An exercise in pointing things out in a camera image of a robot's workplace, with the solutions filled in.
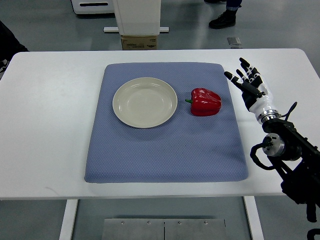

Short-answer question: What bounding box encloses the white right table leg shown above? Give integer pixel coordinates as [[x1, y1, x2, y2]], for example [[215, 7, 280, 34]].
[[243, 196, 265, 240]]

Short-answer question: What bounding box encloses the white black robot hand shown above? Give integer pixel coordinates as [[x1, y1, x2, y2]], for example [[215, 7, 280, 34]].
[[224, 57, 281, 124]]

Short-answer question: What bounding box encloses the blue jeans leg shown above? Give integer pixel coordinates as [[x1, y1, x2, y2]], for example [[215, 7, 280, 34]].
[[226, 0, 242, 12]]

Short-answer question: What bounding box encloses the red bell pepper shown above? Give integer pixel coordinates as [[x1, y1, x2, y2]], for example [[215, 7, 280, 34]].
[[185, 88, 222, 117]]

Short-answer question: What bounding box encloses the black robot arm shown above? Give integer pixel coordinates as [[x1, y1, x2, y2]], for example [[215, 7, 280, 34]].
[[250, 103, 320, 223]]

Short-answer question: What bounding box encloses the white pedestal column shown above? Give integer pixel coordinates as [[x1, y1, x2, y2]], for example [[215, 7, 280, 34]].
[[113, 0, 161, 36]]

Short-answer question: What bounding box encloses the white table base bar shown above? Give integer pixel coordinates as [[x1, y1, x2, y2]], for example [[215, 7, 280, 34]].
[[103, 26, 170, 33]]

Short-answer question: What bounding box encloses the person in black clothes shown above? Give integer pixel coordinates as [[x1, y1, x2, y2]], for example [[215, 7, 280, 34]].
[[0, 21, 29, 78]]

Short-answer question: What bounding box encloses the blue square mat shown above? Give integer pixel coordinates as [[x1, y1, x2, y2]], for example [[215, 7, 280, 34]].
[[84, 62, 248, 183]]

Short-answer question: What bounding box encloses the black boot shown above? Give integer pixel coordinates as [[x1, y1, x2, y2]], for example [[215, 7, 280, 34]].
[[208, 10, 237, 29]]

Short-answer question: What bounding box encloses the white table leg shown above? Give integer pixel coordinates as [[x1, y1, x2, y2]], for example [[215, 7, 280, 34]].
[[59, 199, 78, 240], [243, 196, 265, 240]]

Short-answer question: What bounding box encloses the cream round plate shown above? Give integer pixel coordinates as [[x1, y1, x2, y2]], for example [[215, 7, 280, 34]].
[[112, 77, 178, 129]]

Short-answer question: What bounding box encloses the white cabinet with slot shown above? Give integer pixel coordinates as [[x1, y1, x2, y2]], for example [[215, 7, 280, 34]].
[[71, 0, 115, 15]]

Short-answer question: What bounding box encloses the grey floor plate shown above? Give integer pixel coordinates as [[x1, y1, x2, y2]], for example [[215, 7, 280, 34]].
[[227, 37, 242, 46]]

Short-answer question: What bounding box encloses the white left table leg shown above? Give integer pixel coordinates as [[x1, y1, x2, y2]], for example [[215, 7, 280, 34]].
[[59, 199, 78, 240]]

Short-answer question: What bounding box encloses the cardboard box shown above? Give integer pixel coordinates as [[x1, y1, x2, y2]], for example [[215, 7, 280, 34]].
[[121, 35, 158, 51]]

